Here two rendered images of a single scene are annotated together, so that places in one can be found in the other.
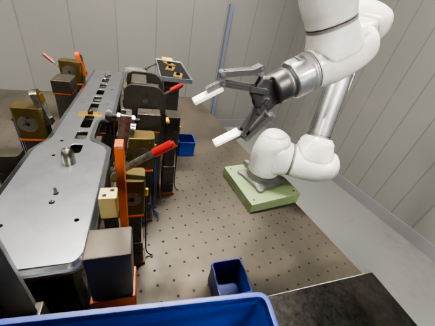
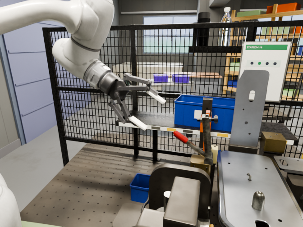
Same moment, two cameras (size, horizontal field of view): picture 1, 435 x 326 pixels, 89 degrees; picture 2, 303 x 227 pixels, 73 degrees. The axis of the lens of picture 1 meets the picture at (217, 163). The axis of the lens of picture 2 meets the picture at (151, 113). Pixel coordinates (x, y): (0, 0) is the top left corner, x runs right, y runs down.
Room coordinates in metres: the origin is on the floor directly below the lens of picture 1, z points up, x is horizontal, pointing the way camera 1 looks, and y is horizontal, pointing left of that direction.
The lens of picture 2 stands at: (1.02, 0.46, 1.43)
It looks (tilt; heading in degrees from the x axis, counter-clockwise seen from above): 18 degrees down; 219
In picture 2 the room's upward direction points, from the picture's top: straight up
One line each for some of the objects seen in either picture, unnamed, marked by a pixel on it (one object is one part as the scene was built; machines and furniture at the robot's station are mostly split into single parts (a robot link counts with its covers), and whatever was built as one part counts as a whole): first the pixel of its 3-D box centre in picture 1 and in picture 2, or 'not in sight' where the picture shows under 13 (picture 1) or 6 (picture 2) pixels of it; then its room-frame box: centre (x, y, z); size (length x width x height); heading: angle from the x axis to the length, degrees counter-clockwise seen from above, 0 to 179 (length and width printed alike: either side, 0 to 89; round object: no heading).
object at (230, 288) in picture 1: (228, 284); (142, 188); (0.37, -0.11, 0.75); 0.11 x 0.10 x 0.09; 23
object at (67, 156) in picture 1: (68, 157); (258, 201); (0.47, 0.41, 1.02); 0.03 x 0.03 x 0.07
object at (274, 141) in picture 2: not in sight; (266, 170); (0.05, 0.37, 0.88); 0.08 x 0.08 x 0.36; 23
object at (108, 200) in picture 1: (114, 246); (208, 187); (0.33, 0.21, 0.88); 0.04 x 0.04 x 0.37; 23
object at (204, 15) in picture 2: not in sight; (203, 29); (-0.16, -0.09, 1.52); 0.07 x 0.07 x 0.18
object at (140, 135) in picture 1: (145, 181); not in sight; (0.59, 0.24, 0.88); 0.11 x 0.07 x 0.37; 113
